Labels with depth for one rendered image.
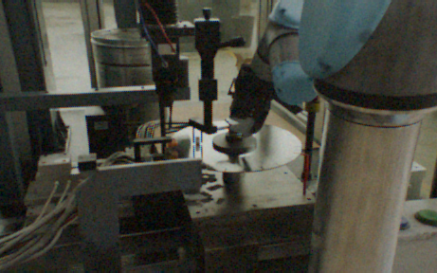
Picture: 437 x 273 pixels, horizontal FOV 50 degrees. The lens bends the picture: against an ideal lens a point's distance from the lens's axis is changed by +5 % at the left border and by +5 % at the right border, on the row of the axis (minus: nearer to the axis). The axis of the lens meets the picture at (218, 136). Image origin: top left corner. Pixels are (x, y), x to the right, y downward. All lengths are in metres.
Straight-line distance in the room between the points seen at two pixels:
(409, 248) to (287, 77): 0.41
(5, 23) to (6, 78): 0.16
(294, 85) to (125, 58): 0.99
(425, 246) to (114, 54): 1.16
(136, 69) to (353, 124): 1.30
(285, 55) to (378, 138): 0.38
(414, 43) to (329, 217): 0.20
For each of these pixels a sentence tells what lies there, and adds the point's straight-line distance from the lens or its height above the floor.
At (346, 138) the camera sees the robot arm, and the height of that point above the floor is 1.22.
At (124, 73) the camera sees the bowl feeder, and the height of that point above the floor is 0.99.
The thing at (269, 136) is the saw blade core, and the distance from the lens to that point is 1.17.
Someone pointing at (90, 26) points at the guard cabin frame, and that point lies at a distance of 2.07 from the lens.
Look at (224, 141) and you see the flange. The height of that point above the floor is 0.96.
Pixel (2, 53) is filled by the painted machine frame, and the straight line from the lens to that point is 1.51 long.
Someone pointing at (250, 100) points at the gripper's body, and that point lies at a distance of 0.96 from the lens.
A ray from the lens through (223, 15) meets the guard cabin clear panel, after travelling 2.15.
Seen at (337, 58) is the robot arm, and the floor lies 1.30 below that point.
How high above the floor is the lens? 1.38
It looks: 21 degrees down
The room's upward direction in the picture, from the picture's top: straight up
